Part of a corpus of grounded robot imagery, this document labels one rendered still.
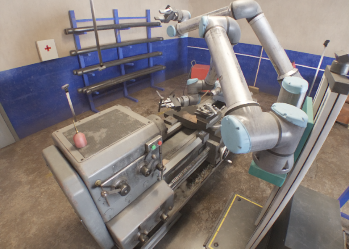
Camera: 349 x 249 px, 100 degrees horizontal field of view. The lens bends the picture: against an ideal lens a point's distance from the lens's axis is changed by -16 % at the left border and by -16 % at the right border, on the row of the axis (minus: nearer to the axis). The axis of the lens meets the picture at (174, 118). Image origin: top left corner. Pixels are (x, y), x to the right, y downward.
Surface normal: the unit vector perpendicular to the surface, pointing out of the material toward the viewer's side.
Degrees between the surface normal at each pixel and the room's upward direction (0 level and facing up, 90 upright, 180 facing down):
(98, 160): 45
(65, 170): 0
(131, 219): 32
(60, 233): 0
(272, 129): 50
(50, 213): 0
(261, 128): 40
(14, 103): 90
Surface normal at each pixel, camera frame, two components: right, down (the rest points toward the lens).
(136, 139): 0.54, -0.37
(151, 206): 0.40, -0.55
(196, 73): -0.34, 0.48
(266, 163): -0.71, 0.03
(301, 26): -0.65, 0.40
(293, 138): 0.17, 0.50
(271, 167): -0.50, 0.12
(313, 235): 0.00, -0.86
